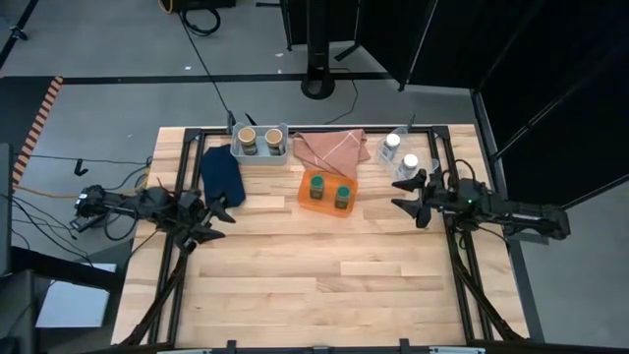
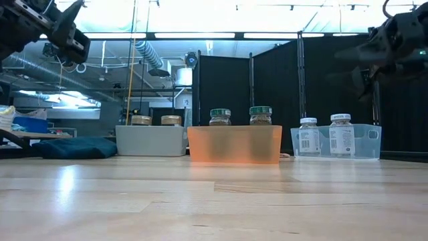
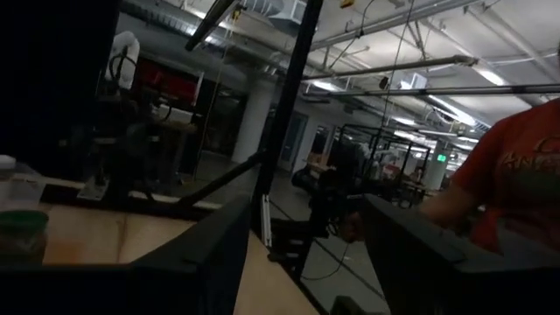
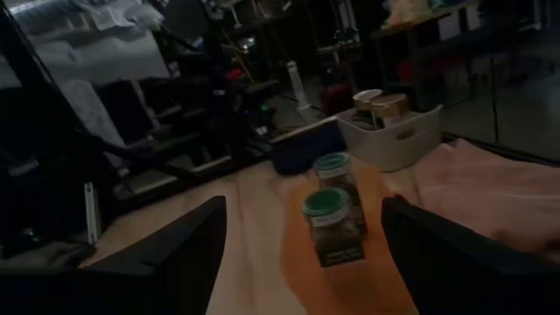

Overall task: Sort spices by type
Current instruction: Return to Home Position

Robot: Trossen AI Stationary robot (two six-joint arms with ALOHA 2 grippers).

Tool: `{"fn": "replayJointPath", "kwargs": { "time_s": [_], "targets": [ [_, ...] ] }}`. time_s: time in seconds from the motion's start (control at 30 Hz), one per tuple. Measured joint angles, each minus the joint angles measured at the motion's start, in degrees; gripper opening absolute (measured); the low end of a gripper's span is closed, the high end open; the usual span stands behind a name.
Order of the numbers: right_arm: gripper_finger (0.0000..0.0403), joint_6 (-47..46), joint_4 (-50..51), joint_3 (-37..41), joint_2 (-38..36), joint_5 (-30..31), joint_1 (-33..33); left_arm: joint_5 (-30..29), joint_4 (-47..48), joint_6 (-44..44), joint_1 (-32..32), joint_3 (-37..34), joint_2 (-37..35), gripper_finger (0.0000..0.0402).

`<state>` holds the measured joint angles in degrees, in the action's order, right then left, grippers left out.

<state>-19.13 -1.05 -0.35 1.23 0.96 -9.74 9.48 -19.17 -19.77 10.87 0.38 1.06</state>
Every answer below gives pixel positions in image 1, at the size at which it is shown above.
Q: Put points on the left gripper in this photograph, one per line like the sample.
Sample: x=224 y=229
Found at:
x=192 y=214

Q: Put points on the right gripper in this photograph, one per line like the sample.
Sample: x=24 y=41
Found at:
x=442 y=196

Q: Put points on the white-lid spice jar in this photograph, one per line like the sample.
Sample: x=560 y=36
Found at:
x=392 y=141
x=409 y=161

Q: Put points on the green-lid spice jar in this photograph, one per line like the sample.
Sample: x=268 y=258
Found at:
x=317 y=184
x=343 y=194

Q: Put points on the orange plastic bin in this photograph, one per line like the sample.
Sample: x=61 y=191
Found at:
x=328 y=201

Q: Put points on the tan-lid spice jar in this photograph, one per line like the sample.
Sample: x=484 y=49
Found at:
x=274 y=138
x=247 y=137

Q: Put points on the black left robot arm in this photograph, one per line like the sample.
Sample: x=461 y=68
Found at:
x=147 y=204

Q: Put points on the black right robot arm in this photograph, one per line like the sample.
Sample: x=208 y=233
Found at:
x=521 y=216

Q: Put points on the clear plastic bin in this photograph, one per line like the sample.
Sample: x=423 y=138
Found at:
x=422 y=147

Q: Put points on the navy blue folded cloth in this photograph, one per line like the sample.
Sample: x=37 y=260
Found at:
x=221 y=172

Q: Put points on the pink folded cloth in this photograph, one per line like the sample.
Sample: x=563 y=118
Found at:
x=329 y=152

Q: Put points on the black power adapter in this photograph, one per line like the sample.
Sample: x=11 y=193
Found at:
x=81 y=225

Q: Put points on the small black hook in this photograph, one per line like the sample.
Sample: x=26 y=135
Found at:
x=79 y=169

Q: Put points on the white flat panel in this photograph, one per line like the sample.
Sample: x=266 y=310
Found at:
x=74 y=300

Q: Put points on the black pole stand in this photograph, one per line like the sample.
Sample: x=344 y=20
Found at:
x=318 y=49

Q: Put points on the orange black hazard strip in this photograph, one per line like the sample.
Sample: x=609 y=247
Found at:
x=39 y=125

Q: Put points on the black tripod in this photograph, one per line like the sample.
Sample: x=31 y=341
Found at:
x=18 y=33

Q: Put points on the black aluminium table frame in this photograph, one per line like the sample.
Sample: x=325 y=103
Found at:
x=441 y=133

